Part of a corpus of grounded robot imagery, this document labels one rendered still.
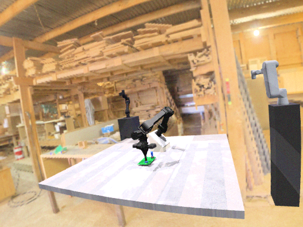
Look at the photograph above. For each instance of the green circuit board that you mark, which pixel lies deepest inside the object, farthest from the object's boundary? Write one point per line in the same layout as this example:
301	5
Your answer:
147	160

